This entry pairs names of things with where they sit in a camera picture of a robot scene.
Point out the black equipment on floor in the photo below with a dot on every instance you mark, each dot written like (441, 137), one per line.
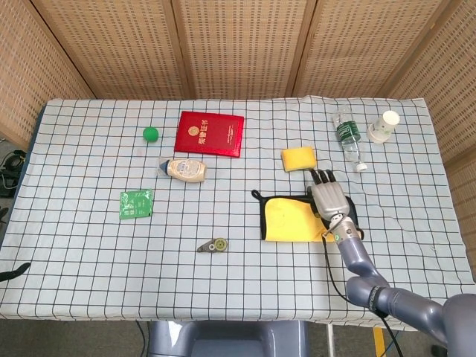
(11, 167)

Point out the clear plastic water bottle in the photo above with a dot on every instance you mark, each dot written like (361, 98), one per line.
(347, 134)

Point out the green ball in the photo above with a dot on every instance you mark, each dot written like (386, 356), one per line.
(151, 134)

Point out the red certificate book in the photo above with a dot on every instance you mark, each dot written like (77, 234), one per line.
(212, 134)

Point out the light blue checked tablecloth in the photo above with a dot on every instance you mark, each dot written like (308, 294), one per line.
(111, 267)

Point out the cream squeeze bottle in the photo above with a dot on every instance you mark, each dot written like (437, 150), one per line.
(186, 170)

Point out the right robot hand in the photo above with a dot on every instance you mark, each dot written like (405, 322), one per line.
(329, 199)

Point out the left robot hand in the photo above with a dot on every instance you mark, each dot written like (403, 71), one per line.
(15, 273)

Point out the wooden woven folding screen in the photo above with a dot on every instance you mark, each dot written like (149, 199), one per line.
(241, 44)

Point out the grey and yellow cloth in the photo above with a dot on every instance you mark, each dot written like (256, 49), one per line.
(286, 219)

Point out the green tea sachet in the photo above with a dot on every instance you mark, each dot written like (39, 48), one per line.
(135, 204)

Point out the yellow sponge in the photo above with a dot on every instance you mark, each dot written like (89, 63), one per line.
(298, 158)

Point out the grey robot torso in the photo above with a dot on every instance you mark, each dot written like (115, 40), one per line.
(223, 338)

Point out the correction tape dispenser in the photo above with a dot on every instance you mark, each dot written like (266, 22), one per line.
(215, 245)

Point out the white table leg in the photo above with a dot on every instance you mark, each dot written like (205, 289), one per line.
(329, 340)

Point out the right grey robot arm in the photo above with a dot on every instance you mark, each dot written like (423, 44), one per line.
(357, 256)

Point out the stack of paper cups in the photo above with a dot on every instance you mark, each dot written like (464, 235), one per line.
(381, 128)

